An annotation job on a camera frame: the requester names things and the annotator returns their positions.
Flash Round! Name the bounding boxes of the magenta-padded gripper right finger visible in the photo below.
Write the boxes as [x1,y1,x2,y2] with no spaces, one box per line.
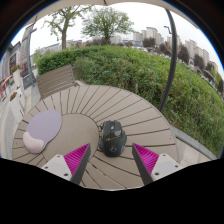
[131,142,184,186]

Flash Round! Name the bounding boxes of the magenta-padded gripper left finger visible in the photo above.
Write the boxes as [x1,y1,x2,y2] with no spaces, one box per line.
[41,142,92,186]

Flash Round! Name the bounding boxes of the black computer mouse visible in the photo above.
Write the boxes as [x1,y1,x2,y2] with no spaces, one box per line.
[97,120,128,158]

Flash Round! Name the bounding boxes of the lilac mouse pad with wrist rest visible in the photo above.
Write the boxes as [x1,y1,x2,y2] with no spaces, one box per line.
[22,109,63,155]

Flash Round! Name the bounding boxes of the white planter box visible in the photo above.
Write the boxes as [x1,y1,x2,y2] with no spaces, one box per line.
[9,91,26,123]

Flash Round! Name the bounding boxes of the slatted wooden chair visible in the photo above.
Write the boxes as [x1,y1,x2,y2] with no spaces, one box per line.
[35,64,80,100]

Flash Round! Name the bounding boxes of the curved black parasol pole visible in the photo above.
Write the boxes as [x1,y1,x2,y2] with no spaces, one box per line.
[158,8,179,113]

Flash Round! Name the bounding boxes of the group of apartment buildings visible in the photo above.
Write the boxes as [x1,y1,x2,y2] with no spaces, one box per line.
[132,26,212,68]

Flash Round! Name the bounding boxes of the sparse-leaved tree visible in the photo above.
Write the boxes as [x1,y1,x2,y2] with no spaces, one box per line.
[43,4,93,51]

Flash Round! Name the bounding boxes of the bushy green tree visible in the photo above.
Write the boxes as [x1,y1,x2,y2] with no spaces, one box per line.
[80,5,135,46]

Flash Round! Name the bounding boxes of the grey sign post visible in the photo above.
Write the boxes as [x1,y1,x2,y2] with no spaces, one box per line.
[19,24,38,90]

